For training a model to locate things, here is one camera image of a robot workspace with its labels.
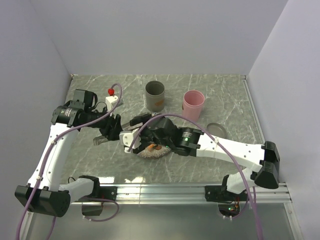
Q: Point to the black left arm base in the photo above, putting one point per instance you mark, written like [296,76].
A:
[103,192]

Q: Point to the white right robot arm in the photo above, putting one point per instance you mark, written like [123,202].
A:
[257,164]

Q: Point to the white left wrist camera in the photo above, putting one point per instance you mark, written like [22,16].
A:
[111,100]

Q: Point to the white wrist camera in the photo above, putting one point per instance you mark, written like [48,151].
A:
[111,100]
[130,140]

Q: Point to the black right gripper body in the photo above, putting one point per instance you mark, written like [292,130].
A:
[148,136]

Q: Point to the pink cup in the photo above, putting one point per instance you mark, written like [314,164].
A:
[192,105]

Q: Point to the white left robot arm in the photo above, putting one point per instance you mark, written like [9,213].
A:
[43,192]

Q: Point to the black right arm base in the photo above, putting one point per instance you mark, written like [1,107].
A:
[218,194]

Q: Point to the speckled ceramic plate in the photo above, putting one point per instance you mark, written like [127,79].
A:
[154,154]

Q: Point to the metal food tongs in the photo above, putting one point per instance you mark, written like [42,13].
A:
[101,139]

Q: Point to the aluminium mounting rail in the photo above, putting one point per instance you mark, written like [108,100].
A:
[186,193]

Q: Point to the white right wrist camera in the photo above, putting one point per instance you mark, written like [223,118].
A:
[130,140]

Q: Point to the orange carrot slice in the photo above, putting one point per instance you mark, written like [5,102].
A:
[151,147]

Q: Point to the grey round lid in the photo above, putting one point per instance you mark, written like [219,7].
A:
[217,130]

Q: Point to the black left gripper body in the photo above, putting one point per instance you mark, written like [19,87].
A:
[108,130]

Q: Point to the grey cup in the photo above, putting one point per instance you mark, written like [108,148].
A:
[155,96]

